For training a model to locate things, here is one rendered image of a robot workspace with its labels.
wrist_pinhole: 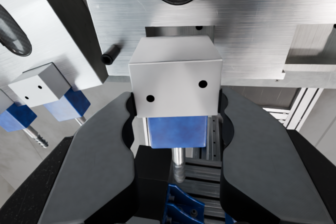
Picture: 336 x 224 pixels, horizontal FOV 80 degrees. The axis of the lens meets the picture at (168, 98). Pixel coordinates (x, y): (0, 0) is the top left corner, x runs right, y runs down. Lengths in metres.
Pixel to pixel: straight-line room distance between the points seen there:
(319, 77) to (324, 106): 1.21
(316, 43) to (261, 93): 0.87
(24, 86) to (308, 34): 0.29
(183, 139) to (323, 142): 1.65
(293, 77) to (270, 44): 0.14
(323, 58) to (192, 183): 0.45
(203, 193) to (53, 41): 0.48
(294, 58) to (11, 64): 0.31
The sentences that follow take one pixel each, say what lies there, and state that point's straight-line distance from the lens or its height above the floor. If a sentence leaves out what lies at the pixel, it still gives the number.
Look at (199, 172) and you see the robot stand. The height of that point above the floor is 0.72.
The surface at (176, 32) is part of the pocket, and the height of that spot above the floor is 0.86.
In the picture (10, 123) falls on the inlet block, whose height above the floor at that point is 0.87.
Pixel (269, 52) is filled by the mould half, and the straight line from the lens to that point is 0.18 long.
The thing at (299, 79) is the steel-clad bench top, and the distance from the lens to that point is 0.31.
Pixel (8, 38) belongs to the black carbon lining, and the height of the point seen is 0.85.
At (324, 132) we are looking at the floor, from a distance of 1.70.
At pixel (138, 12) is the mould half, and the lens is 0.16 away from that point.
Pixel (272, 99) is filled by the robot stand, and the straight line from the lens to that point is 1.11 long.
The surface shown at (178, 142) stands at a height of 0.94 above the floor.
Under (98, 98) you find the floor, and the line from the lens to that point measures 1.54.
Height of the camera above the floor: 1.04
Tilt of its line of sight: 50 degrees down
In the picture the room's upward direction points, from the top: 166 degrees counter-clockwise
